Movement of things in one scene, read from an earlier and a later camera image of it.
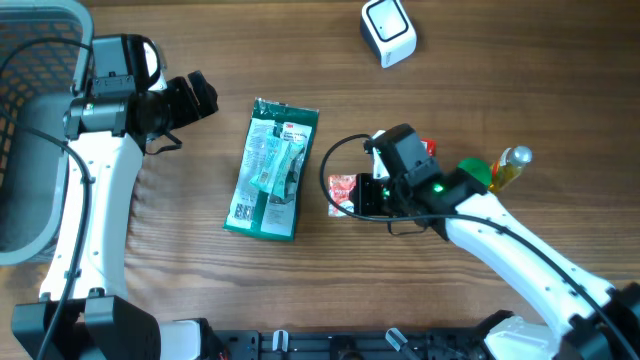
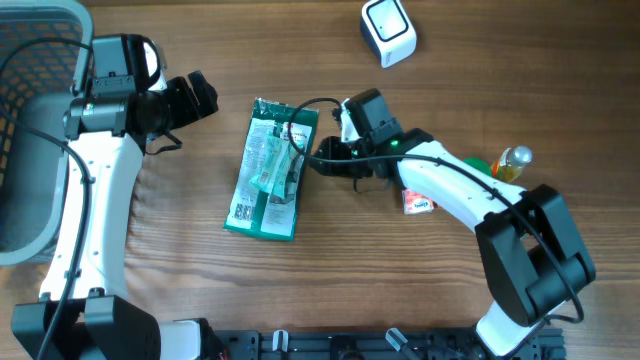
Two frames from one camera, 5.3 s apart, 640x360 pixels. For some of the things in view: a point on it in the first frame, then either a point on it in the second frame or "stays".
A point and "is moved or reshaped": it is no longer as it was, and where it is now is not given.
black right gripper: [365, 200] -> [340, 169]
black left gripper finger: [205, 95] stays
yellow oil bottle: [504, 170] stays
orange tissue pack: [340, 189] is moved or reshaped
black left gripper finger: [181, 102] stays
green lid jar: [479, 168] stays
